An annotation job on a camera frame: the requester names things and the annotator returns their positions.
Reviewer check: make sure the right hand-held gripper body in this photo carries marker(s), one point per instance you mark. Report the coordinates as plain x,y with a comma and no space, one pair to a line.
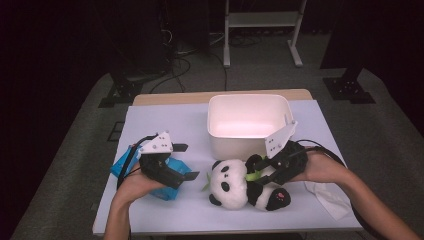
291,161

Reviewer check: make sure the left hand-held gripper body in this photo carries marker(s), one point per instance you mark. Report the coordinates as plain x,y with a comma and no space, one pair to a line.
155,166

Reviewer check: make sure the blue wet wipe packet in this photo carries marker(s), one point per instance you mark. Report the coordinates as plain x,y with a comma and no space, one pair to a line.
165,195

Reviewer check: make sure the panda plush toy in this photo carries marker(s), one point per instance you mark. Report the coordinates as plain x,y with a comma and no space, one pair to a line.
233,186

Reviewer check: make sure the white plastic bin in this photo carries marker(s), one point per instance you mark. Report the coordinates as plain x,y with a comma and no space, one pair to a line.
233,146

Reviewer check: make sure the white wet wipe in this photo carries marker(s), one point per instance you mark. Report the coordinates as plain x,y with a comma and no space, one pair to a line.
330,200

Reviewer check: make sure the person's left hand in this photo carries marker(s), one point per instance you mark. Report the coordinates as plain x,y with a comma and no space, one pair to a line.
133,186

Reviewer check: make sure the person's right hand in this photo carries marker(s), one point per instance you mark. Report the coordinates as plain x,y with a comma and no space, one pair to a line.
325,170

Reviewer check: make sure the black stand base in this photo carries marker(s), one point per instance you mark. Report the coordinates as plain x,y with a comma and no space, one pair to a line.
348,90
123,91

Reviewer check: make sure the black square floor frame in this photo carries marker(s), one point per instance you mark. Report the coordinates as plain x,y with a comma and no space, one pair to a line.
114,138

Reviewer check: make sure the white metal stand frame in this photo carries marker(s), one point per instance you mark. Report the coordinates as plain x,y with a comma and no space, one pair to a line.
263,19

